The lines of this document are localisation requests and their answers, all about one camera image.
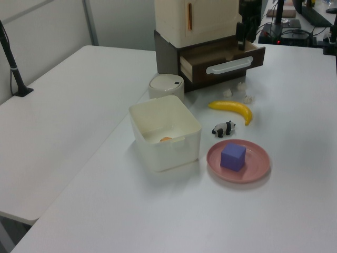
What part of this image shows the black and white panda toy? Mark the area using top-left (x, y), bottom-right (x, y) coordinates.
top-left (211, 120), bottom-right (237, 138)

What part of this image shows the purple cube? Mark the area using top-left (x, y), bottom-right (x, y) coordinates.
top-left (220, 142), bottom-right (247, 172)

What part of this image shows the black electronics box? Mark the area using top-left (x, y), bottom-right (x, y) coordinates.
top-left (279, 29), bottom-right (317, 47)

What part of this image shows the black table clamp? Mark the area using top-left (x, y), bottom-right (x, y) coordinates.
top-left (322, 25), bottom-right (337, 56)

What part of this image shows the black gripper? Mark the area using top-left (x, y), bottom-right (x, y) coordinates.
top-left (236, 0), bottom-right (262, 51)

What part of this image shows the black pole with clamp base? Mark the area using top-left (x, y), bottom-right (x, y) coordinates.
top-left (0, 19), bottom-right (34, 98)

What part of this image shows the dark brown cabinet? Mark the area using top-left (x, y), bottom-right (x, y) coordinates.
top-left (154, 29), bottom-right (250, 93)

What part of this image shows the cream toy fridge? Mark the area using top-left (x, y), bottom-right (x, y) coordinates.
top-left (154, 0), bottom-right (242, 48)

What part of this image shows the pink plate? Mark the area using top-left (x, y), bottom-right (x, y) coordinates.
top-left (206, 139), bottom-right (272, 184)

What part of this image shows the yellow toy banana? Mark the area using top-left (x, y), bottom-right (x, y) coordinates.
top-left (207, 100), bottom-right (253, 127)

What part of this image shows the small white trash can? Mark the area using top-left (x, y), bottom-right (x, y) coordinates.
top-left (147, 74), bottom-right (185, 102)

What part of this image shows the cream plastic storage box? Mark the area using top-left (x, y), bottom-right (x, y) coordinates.
top-left (128, 95), bottom-right (202, 173)

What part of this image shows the black monitor stand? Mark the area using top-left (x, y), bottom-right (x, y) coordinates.
top-left (259, 0), bottom-right (302, 44)

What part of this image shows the wooden drawer with white handle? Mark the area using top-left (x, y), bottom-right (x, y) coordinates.
top-left (180, 39), bottom-right (266, 85)

